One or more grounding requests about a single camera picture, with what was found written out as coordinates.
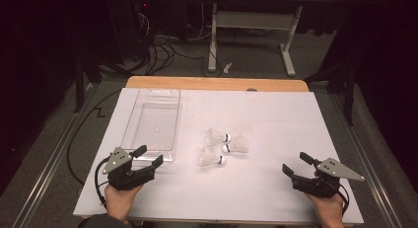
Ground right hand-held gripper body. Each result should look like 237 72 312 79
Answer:
290 157 366 199

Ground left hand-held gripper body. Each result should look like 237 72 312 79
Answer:
102 146 156 191

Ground clear plastic container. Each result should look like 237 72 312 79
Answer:
120 88 181 163

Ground white feather shuttlecock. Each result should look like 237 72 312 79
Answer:
197 146 227 168
205 126 233 147
221 132 249 154

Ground person's left hand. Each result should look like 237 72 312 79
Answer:
104 183 144 222

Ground person's right hand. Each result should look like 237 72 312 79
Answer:
305 191 345 228

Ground white table cover sheet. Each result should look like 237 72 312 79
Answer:
72 87 365 226

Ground black metal stand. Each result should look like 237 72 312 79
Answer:
304 61 359 127
73 53 103 114

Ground white-legged desk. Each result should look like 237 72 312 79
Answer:
200 0 348 78

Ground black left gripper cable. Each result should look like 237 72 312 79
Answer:
94 157 111 207

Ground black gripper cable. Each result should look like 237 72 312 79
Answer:
334 183 350 216
94 157 111 207

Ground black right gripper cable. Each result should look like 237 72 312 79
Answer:
334 183 350 216

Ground grey metal floor rail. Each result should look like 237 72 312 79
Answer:
328 89 403 228
11 83 100 228

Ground long black floor cable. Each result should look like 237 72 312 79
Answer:
66 89 122 187

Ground tangle of black cables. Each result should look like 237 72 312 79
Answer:
136 10 211 76

